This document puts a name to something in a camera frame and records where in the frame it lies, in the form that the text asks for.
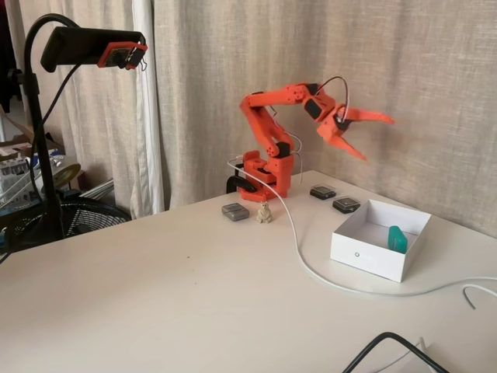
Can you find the black fan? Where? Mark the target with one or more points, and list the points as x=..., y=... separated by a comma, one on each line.
x=89, y=217

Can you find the black camera on stand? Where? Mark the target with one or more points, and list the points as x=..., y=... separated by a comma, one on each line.
x=105, y=116

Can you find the black gooseneck stand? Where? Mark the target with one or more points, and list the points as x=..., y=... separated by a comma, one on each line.
x=44, y=163

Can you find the small beige bear figurine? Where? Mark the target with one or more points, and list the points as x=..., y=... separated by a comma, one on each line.
x=265, y=213

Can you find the orange-framed camera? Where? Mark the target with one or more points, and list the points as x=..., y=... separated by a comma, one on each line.
x=112, y=57

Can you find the black holder bracket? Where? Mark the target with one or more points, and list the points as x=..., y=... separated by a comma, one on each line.
x=77, y=44

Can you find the white cardboard box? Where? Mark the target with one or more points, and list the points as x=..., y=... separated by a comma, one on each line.
x=365, y=260

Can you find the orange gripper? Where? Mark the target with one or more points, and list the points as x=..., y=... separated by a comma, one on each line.
x=331, y=130

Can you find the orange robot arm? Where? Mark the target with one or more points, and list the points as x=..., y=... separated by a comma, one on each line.
x=264, y=128

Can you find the dark hanging garment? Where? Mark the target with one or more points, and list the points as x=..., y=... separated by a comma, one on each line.
x=5, y=58

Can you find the beige curtain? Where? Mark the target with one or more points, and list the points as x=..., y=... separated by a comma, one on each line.
x=427, y=58

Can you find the metallic lamp shade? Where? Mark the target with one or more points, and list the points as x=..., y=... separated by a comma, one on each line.
x=66, y=173

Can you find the black clear-lid case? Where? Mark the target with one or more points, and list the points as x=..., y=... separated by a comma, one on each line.
x=346, y=204
x=324, y=191

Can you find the white slatted rack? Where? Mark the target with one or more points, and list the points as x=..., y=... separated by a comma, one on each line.
x=99, y=188

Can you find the grey plastic case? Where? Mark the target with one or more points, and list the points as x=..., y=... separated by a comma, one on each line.
x=235, y=212

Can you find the green cube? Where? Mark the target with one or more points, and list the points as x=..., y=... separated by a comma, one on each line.
x=397, y=238

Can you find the black table clamp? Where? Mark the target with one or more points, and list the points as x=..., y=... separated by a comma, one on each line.
x=237, y=180

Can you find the cluttered storage crate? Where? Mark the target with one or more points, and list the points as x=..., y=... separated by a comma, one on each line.
x=15, y=171

